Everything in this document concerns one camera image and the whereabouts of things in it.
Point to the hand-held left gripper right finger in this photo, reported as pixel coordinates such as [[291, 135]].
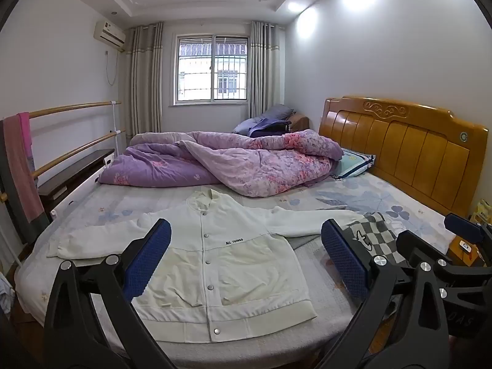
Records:
[[344, 253]]

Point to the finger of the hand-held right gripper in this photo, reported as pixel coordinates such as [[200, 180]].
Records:
[[413, 244], [461, 223]]

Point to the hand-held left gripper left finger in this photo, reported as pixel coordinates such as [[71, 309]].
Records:
[[148, 253]]

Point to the white snap-button jacket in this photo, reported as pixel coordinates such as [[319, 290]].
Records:
[[238, 276]]

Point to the orange box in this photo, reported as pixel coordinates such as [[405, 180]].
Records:
[[465, 250]]

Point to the yellow bag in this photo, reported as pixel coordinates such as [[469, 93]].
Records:
[[483, 209]]

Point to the grey checkered cloth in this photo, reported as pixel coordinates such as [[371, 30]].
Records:
[[378, 234]]

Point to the bed with white blanket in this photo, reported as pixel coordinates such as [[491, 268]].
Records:
[[388, 196]]

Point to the blue striped pillow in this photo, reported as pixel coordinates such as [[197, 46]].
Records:
[[355, 161]]

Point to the wooden bed headboard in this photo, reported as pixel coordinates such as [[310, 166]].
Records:
[[415, 142]]

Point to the white drawer unit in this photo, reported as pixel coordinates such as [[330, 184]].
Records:
[[82, 184]]

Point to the dark wooden cabinet top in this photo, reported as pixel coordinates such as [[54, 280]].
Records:
[[73, 171]]

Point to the purple floral quilt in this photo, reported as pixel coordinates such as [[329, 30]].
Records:
[[246, 161]]

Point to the wooden nightstand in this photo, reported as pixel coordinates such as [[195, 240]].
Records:
[[300, 122]]

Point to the dark grey hanging cloth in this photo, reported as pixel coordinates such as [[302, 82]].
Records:
[[15, 200]]

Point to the pink towel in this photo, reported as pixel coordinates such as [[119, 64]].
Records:
[[29, 169]]

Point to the light blue cloth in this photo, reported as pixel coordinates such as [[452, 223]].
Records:
[[4, 294]]

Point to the blue pillows by window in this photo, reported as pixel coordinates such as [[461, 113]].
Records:
[[265, 121]]

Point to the barred window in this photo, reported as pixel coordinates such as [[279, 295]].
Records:
[[211, 69]]

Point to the white air conditioner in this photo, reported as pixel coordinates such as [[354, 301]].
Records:
[[109, 34]]

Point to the wooden wall rail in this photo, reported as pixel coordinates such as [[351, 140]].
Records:
[[69, 108], [77, 150]]

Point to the white rail post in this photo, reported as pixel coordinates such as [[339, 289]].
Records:
[[113, 123]]

